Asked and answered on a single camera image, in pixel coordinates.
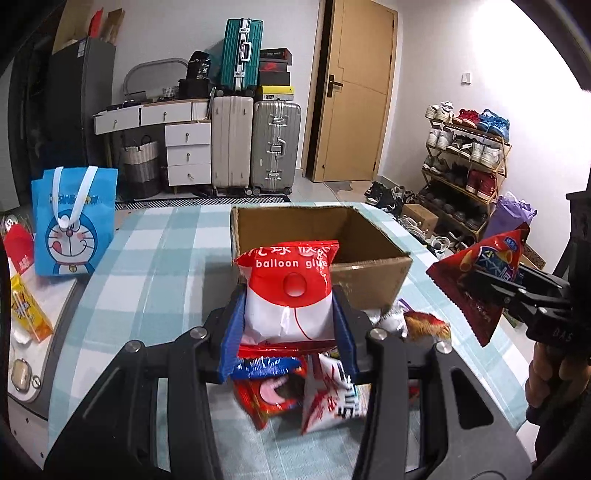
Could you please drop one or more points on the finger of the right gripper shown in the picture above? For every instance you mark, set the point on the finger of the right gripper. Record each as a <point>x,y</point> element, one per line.
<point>494,288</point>

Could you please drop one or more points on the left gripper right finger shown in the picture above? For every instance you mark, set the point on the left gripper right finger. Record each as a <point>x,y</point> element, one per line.
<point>344,326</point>

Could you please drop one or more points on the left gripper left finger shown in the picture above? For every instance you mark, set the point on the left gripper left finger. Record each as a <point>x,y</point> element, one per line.
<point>233,322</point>

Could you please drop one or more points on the red triangular snack bag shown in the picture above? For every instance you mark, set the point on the red triangular snack bag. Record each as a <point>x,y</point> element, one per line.
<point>468,278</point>

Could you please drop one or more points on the orange white snack bag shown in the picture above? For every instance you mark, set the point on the orange white snack bag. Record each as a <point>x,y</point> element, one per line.
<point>412,325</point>

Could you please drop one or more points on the red white balloon glue bag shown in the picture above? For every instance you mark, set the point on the red white balloon glue bag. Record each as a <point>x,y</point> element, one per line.
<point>288,300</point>

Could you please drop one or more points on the red Oreo packet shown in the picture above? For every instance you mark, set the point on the red Oreo packet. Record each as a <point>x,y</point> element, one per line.
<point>266,398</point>

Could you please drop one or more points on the white red noodle snack bag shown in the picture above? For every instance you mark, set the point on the white red noodle snack bag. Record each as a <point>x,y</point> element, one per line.
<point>330,397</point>

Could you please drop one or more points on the right hand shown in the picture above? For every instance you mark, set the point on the right hand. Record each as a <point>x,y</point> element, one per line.
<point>574,372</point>

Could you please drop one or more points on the purple bag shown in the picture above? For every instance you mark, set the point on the purple bag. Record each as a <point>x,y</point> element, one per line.
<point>509,214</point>

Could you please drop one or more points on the checkered blue tablecloth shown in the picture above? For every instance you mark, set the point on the checkered blue tablecloth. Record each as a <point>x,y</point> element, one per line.
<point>167,268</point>

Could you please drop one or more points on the small cardboard box on floor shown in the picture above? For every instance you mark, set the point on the small cardboard box on floor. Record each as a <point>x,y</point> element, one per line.
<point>426,220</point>

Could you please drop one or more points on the shoe rack with shoes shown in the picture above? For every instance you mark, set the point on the shoe rack with shoes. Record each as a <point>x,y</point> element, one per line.
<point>465,167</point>

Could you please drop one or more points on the woven laundry basket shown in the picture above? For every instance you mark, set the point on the woven laundry basket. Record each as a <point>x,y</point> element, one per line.
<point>141,168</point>

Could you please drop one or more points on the blue Doraemon tote bag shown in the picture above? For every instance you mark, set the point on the blue Doraemon tote bag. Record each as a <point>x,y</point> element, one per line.
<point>74,215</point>

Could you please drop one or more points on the silver suitcase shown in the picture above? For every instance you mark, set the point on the silver suitcase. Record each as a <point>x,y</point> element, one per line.
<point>275,135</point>

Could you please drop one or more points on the yellow snack box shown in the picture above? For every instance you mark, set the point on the yellow snack box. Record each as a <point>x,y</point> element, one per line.
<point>27,311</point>

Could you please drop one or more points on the white drawer desk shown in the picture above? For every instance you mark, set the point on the white drawer desk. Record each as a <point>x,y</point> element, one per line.
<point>187,135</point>

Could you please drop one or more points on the beige suitcase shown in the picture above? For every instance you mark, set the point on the beige suitcase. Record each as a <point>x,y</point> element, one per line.
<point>231,141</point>

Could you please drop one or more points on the red packet at left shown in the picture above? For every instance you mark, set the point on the red packet at left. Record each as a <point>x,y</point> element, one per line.
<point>19,246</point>

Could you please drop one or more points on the wooden door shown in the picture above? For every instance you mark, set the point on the wooden door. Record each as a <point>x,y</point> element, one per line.
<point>350,100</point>

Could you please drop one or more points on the stacked shoe boxes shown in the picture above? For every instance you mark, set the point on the stacked shoe boxes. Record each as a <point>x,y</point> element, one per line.
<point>274,75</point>

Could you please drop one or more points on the teal suitcase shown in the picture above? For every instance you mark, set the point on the teal suitcase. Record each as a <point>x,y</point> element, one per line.
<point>242,43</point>

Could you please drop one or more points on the black refrigerator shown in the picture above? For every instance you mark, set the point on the black refrigerator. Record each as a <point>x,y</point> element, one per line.
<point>52,101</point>

